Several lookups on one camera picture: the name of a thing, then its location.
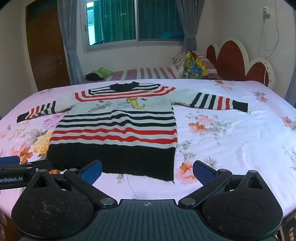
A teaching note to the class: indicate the pink floral bed sheet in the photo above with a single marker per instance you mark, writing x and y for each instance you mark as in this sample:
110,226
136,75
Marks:
231,143

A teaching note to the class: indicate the striped knit sweater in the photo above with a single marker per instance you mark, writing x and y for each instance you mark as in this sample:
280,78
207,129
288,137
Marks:
120,129

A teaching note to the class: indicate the striped pillow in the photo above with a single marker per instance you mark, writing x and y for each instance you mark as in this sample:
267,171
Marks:
179,61

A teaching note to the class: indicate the colourful floral bag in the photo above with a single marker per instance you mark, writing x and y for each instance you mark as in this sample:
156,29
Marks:
194,67

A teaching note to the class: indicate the wooden door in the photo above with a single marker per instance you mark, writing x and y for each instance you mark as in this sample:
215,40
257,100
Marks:
46,46

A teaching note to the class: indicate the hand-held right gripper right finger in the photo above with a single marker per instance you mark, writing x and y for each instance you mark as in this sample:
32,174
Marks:
203,173

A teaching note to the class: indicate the brown scalloped headboard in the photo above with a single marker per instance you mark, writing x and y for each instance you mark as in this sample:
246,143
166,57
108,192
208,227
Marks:
233,60

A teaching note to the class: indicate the white wall charger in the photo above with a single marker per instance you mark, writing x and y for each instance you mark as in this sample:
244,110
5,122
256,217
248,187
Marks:
265,12

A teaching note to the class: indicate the sliding glass window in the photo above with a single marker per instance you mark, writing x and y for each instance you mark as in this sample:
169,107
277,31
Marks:
131,20

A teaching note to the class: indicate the green cloth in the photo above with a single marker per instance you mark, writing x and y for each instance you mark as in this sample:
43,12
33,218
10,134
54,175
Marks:
103,71

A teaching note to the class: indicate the grey curtain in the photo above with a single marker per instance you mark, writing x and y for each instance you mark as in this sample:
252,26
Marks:
187,25
69,41

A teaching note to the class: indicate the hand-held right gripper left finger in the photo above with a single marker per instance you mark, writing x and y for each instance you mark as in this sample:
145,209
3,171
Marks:
93,172

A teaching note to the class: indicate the striped mattress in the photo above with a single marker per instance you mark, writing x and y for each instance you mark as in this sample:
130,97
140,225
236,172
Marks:
143,73

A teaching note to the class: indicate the black cloth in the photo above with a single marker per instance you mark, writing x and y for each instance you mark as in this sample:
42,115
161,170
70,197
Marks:
92,77

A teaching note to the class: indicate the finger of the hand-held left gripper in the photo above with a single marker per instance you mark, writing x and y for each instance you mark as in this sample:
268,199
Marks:
27,165

